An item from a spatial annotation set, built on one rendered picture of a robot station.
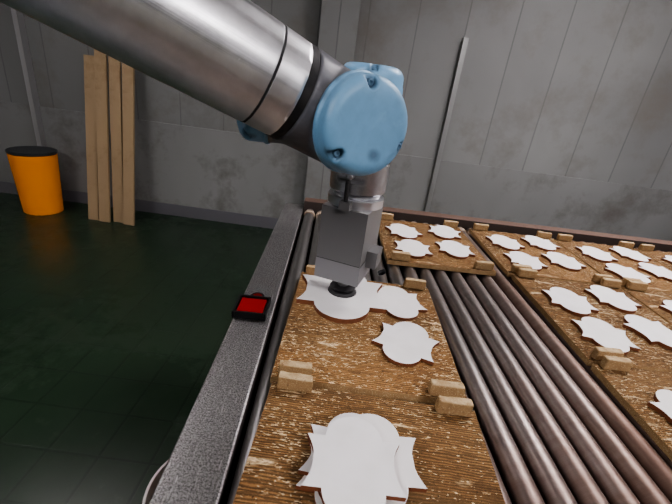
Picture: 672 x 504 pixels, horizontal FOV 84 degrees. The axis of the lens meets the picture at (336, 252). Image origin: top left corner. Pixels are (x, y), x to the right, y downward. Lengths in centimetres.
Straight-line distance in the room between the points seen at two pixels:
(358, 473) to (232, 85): 46
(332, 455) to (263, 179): 338
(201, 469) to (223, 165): 343
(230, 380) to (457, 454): 39
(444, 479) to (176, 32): 58
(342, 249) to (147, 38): 32
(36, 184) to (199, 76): 404
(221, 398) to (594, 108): 386
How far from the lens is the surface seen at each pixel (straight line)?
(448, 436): 67
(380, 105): 29
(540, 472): 73
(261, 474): 58
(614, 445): 85
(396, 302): 94
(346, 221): 48
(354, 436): 58
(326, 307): 52
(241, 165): 382
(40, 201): 434
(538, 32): 389
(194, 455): 63
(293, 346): 76
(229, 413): 67
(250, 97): 28
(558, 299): 122
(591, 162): 422
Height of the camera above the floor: 141
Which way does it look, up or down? 24 degrees down
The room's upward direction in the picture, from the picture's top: 8 degrees clockwise
